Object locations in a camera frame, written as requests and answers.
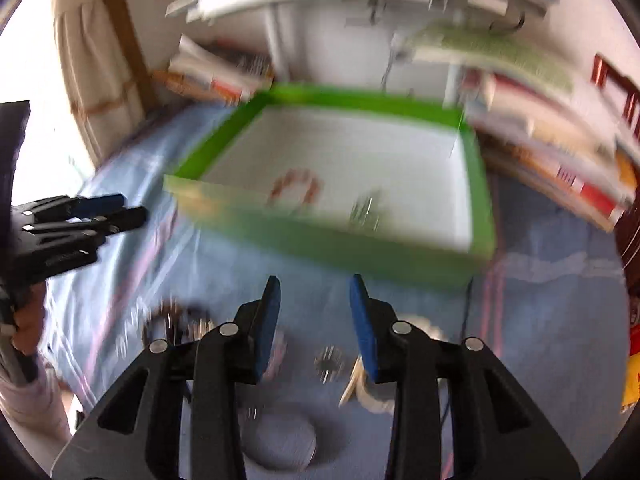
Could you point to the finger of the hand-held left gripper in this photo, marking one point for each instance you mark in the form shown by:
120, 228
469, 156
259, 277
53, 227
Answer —
125, 217
100, 203

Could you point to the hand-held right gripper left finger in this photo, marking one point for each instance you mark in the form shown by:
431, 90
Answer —
267, 320

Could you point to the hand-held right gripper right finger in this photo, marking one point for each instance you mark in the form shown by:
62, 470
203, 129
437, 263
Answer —
361, 325

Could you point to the pale gold bangle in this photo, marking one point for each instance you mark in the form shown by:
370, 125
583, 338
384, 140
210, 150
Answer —
350, 387

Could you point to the green cardboard box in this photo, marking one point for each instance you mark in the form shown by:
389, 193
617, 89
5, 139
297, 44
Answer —
350, 255

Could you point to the person's left forearm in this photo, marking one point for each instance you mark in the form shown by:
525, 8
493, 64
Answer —
25, 400

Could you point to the person's left hand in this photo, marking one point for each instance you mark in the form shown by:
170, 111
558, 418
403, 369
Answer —
27, 325

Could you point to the silver bangle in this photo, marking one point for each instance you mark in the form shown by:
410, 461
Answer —
365, 210

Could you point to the round grey disc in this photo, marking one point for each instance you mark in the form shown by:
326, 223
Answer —
280, 440

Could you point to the beige curtain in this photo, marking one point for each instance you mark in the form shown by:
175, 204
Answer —
85, 60

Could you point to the blue striped tablecloth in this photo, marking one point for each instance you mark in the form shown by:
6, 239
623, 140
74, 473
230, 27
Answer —
525, 310

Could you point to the small stack of books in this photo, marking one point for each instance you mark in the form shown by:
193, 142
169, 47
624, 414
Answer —
210, 75

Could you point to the large stack of books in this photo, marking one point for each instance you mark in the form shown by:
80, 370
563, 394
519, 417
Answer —
550, 150

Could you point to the red and yellow packet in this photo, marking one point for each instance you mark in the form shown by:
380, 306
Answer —
631, 385

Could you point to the green covered book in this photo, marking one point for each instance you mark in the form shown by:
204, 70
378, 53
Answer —
500, 55

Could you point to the dark wooden chair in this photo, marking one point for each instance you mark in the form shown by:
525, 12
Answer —
600, 72

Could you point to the wooden window frame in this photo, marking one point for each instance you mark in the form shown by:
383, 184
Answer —
130, 35

